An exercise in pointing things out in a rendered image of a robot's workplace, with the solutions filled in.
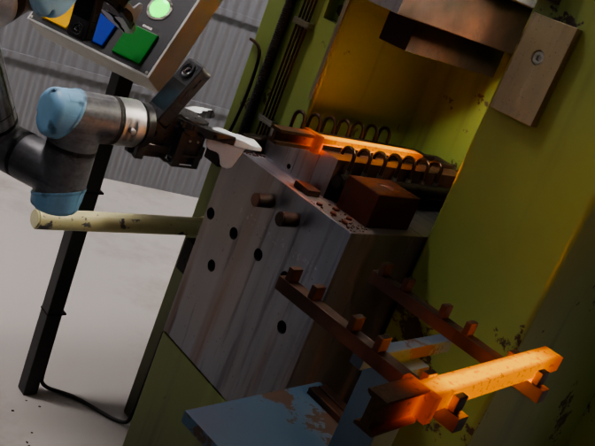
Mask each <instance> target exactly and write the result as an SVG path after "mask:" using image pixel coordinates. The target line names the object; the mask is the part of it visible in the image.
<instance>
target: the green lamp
mask: <svg viewBox="0 0 595 446"><path fill-rule="evenodd" d="M168 11H169V3H168V2H167V1H166V0H156V1H154V2H153V3H152V4H151V6H150V13H151V15H152V16H154V17H157V18H158V17H163V16H164V15H166V14H167V13H168Z"/></svg>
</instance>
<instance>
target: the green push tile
mask: <svg viewBox="0 0 595 446"><path fill-rule="evenodd" d="M158 39H159V37H158V36H157V35H155V34H153V33H152V32H150V31H147V30H145V29H143V28H141V27H139V26H137V25H135V31H134V33H133V34H126V33H125V32H124V33H123V35H122V36H121V38H120V39H119V40H118V41H117V43H116V44H115V46H114V47H113V49H112V52H113V53H114V54H117V55H119V56H121V57H123V58H125V59H127V60H129V61H131V62H133V63H135V64H137V65H141V64H142V62H143V61H144V60H145V58H146V57H147V55H148V54H149V52H150V51H151V49H152V48H153V46H154V45H155V43H156V42H157V40H158Z"/></svg>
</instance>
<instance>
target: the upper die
mask: <svg viewBox="0 0 595 446"><path fill-rule="evenodd" d="M367 1H368V2H371V3H373V4H376V5H379V6H381V7H382V8H385V9H387V10H389V11H391V12H395V13H396V14H399V15H402V16H404V17H407V18H409V19H414V20H417V21H419V22H421V23H424V24H427V25H430V26H432V27H436V28H439V29H442V30H444V31H446V32H449V33H452V34H455V35H458V36H461V37H464V38H467V39H469V40H472V41H474V42H479V43H481V44H484V45H487V46H489V47H492V48H494V49H497V50H501V51H504V52H506V53H509V54H513V52H514V49H515V47H516V44H517V43H518V41H519V39H520V37H521V34H522V31H523V29H524V28H525V26H526V23H527V21H528V19H529V16H530V14H531V12H532V10H531V9H529V8H527V7H525V6H523V5H520V4H518V3H516V2H513V1H511V0H367Z"/></svg>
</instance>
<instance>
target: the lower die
mask: <svg viewBox="0 0 595 446"><path fill-rule="evenodd" d="M315 132H316V131H315ZM316 133H318V134H321V135H331V136H335V137H341V138H346V139H352V140H357V141H362V142H371V143H377V144H382V145H387V146H392V147H398V148H403V149H407V148H406V147H403V146H398V145H393V144H387V143H382V142H373V141H368V140H361V139H358V138H352V137H346V136H341V135H332V134H327V133H322V132H316ZM342 148H343V147H341V146H336V145H329V144H324V143H323V144H322V145H321V148H320V150H319V153H318V154H316V153H312V152H311V151H310V150H304V149H299V148H292V147H286V146H281V145H275V144H273V143H272V142H270V141H269V140H267V142H266V145H265V148H264V149H263V152H262V153H263V154H264V155H265V156H267V157H268V158H270V159H271V160H273V161H274V162H275V163H276V164H277V165H279V166H280V167H282V168H283V169H285V170H286V171H287V172H289V173H291V174H292V175H293V176H295V177H296V178H298V179H299V180H300V181H308V182H309V183H310V184H311V185H313V186H314V187H315V188H317V189H318V190H319V191H320V192H321V193H320V195H321V196H323V197H330V198H339V197H340V196H341V193H342V190H338V189H334V188H333V186H332V185H331V183H332V178H333V177H334V176H335V175H336V174H344V173H345V170H347V168H348V166H349V164H350V162H351V160H352V152H351V151H350V150H347V151H346V152H345V153H344V154H340V152H341V150H342ZM415 151H417V152H418V153H420V154H422V155H425V156H431V157H435V158H438V159H440V160H441V161H443V162H444V163H442V165H443V168H444V169H443V172H442V175H441V177H440V179H439V181H438V185H437V186H438V187H446V188H451V186H452V184H453V182H454V180H455V177H456V175H457V173H458V172H456V171H455V170H453V168H454V165H451V164H450V163H448V162H446V161H445V160H443V159H441V158H440V157H438V156H433V155H428V154H424V153H422V152H421V151H419V150H415ZM367 161H368V155H367V153H366V152H363V153H362V154H361V155H360V157H357V156H356V160H355V162H354V165H353V167H352V170H351V172H352V173H351V175H356V176H361V173H362V172H363V171H364V169H365V166H366V164H367ZM287 164H290V169H288V168H287ZM382 165H383V156H382V155H378V156H377V157H376V158H375V159H372V163H371V165H370V167H369V169H368V171H367V177H370V178H376V176H377V174H378V173H379V172H380V170H381V167H382ZM397 167H398V159H397V158H392V159H391V160H390V162H389V161H388V163H387V165H386V167H385V170H384V172H383V174H382V179H385V180H391V177H392V176H393V175H394V173H395V171H396V169H397ZM412 167H413V162H412V161H411V160H410V159H407V160H406V161H405V163H404V164H402V166H401V169H400V171H399V173H398V177H397V181H403V182H405V181H406V178H407V177H408V175H409V173H410V172H411V169H412ZM425 170H426V164H425V163H424V162H422V161H421V162H420V163H419V164H418V165H417V166H416V169H415V171H414V173H413V177H412V179H411V183H417V184H419V182H420V180H421V178H422V176H423V174H424V173H425ZM438 172H439V165H438V164H434V165H432V166H431V168H430V169H429V173H428V175H427V177H426V180H425V183H424V185H431V186H432V183H433V181H435V179H436V177H437V174H438ZM443 204H444V201H437V200H428V199H421V201H420V203H419V205H418V206H425V207H435V208H442V206H443Z"/></svg>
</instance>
